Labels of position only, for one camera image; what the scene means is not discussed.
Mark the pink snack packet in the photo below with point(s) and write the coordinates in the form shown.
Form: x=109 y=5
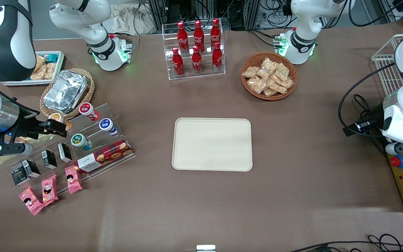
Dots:
x=72 y=179
x=30 y=200
x=49 y=189

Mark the clear acrylic bottle rack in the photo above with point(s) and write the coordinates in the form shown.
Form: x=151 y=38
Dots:
x=206 y=75

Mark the brown rice cracker pack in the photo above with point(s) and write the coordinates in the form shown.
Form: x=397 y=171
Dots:
x=40 y=61
x=50 y=70
x=39 y=74

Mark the round wicker basket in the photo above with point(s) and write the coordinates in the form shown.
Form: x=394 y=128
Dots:
x=247 y=89

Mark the red lid yogurt cup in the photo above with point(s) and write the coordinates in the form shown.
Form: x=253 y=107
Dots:
x=87 y=110

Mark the clear acrylic stepped shelf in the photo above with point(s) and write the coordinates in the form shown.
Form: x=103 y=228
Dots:
x=93 y=157

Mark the oval wicker basket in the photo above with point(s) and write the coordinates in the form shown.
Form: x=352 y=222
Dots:
x=87 y=96

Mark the orange lid yogurt cup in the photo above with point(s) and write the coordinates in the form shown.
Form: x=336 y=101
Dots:
x=55 y=116

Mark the red cola bottle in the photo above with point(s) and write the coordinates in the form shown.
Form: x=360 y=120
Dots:
x=217 y=58
x=182 y=36
x=178 y=64
x=197 y=62
x=198 y=35
x=215 y=33

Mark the teal snack pack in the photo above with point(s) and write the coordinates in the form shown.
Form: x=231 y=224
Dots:
x=51 y=57

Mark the white plastic bin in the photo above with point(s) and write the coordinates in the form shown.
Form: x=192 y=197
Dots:
x=61 y=64

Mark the clear wrapped snack pack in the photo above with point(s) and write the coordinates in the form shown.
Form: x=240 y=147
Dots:
x=263 y=74
x=269 y=92
x=257 y=84
x=268 y=64
x=282 y=71
x=277 y=86
x=250 y=72
x=287 y=83

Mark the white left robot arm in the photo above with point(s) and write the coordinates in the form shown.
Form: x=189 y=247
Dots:
x=304 y=38

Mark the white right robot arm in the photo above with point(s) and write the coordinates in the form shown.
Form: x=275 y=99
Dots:
x=5 y=52

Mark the aluminium equipment frame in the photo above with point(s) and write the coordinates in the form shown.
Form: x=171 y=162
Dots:
x=240 y=14

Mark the beige rectangular tray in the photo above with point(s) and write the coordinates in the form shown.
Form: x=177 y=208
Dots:
x=212 y=144

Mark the blue lid yogurt cup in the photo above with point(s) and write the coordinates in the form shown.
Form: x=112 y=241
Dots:
x=107 y=125

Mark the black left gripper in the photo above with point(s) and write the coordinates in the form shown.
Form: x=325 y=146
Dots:
x=375 y=114

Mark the small black carton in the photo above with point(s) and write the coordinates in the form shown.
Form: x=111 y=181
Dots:
x=32 y=168
x=49 y=159
x=64 y=152
x=19 y=175

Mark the green lid yogurt cup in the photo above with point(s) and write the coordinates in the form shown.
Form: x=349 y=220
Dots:
x=79 y=140

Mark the crumpled beige paper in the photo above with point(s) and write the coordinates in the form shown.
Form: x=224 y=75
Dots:
x=128 y=21

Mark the red cookie box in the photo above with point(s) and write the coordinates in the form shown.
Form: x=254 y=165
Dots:
x=103 y=156

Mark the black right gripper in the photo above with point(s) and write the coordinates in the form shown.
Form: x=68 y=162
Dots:
x=27 y=126

